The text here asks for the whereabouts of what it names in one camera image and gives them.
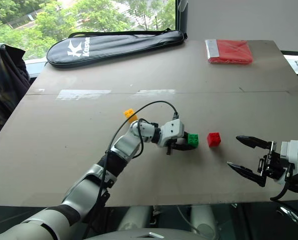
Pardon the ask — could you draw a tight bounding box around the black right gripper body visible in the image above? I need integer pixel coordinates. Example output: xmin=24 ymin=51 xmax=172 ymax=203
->
xmin=257 ymin=140 xmax=290 ymax=181

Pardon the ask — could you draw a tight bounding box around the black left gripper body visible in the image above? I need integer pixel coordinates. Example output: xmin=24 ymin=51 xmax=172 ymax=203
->
xmin=163 ymin=136 xmax=189 ymax=156

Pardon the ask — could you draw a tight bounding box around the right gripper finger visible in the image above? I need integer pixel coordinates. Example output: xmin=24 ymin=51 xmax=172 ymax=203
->
xmin=226 ymin=161 xmax=268 ymax=188
xmin=235 ymin=135 xmax=274 ymax=151

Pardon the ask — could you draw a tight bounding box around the green toy brick cube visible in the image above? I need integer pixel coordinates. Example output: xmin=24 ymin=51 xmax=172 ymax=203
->
xmin=187 ymin=133 xmax=200 ymax=148

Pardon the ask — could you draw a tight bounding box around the red toy brick cube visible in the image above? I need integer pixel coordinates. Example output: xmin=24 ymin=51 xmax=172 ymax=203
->
xmin=206 ymin=132 xmax=222 ymax=148

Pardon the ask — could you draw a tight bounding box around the yellow toy brick cube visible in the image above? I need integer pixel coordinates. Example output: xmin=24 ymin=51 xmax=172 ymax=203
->
xmin=123 ymin=108 xmax=138 ymax=123

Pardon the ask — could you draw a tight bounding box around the white cylinder under table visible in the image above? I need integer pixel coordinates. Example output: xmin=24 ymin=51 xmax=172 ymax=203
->
xmin=117 ymin=205 xmax=153 ymax=232
xmin=189 ymin=204 xmax=219 ymax=234

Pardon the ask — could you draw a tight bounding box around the red packet in clear wrap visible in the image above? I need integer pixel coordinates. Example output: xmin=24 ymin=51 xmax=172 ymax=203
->
xmin=204 ymin=38 xmax=254 ymax=65

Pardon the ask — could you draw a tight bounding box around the black racket bag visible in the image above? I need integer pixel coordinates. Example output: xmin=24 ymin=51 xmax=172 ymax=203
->
xmin=45 ymin=28 xmax=188 ymax=69

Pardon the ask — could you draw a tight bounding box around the dark plaid garment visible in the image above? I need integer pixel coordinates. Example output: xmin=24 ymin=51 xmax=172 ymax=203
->
xmin=0 ymin=41 xmax=31 ymax=149

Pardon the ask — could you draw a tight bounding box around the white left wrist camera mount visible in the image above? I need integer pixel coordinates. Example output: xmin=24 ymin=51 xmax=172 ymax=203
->
xmin=156 ymin=118 xmax=185 ymax=149

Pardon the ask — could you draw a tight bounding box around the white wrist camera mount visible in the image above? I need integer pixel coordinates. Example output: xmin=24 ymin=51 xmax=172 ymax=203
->
xmin=156 ymin=118 xmax=185 ymax=149
xmin=275 ymin=139 xmax=298 ymax=186

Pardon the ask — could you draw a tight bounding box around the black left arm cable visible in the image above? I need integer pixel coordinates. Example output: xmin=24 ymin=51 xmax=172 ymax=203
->
xmin=82 ymin=100 xmax=180 ymax=240

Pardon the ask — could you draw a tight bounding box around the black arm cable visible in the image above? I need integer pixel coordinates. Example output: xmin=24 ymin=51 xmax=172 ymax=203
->
xmin=269 ymin=180 xmax=291 ymax=202
xmin=82 ymin=100 xmax=180 ymax=240

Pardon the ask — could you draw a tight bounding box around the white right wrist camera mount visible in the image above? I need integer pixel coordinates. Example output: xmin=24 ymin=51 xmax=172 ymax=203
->
xmin=275 ymin=139 xmax=298 ymax=186

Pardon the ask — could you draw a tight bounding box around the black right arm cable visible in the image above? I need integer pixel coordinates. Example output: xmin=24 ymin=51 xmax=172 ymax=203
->
xmin=269 ymin=180 xmax=291 ymax=202

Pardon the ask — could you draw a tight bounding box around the black window frame post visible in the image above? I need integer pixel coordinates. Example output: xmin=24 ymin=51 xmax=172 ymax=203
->
xmin=175 ymin=0 xmax=189 ymax=40

